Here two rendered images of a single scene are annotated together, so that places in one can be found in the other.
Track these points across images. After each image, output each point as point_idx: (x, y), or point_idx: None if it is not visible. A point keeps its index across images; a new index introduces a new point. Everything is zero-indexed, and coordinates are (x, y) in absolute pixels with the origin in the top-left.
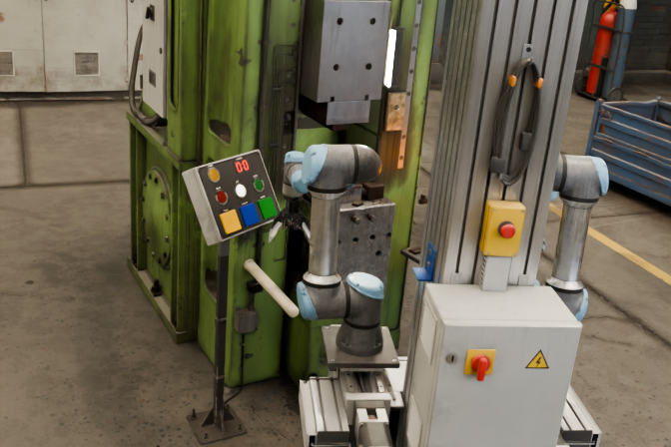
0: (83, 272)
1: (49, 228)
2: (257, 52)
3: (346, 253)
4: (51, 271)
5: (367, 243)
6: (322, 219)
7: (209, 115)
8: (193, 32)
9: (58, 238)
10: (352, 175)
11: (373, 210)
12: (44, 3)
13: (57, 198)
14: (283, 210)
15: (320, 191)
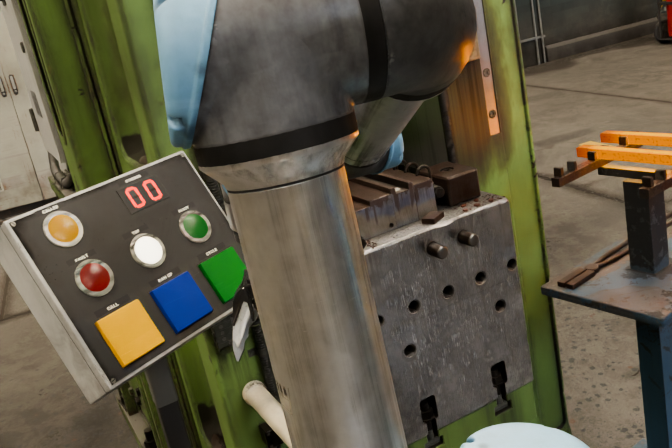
0: (53, 437)
1: (18, 375)
2: None
3: (438, 323)
4: (6, 447)
5: (475, 292)
6: (285, 273)
7: (117, 129)
8: None
9: (27, 388)
10: (363, 47)
11: (468, 221)
12: (15, 98)
13: (38, 326)
14: (245, 270)
15: (237, 154)
